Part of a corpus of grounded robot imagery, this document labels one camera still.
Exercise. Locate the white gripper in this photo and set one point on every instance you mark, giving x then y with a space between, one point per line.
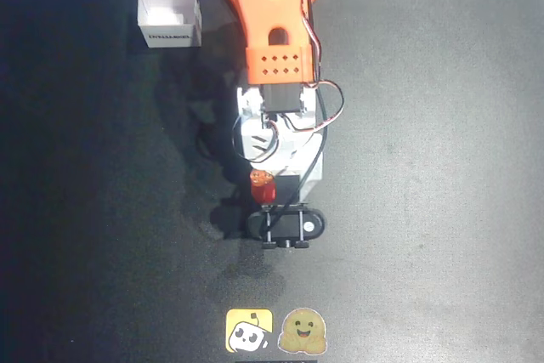
307 172

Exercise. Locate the red cube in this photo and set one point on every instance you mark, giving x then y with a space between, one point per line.
264 194

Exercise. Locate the orange and white robot arm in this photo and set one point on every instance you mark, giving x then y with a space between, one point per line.
272 10

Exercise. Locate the white cardboard box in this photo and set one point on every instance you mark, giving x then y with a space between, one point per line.
168 10

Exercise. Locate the black webcam on gripper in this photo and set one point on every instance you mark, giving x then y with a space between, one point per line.
287 226

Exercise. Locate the yellow robot sticker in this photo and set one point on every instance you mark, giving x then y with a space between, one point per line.
248 330

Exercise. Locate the smiling hugging face sticker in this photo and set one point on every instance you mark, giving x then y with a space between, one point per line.
302 330

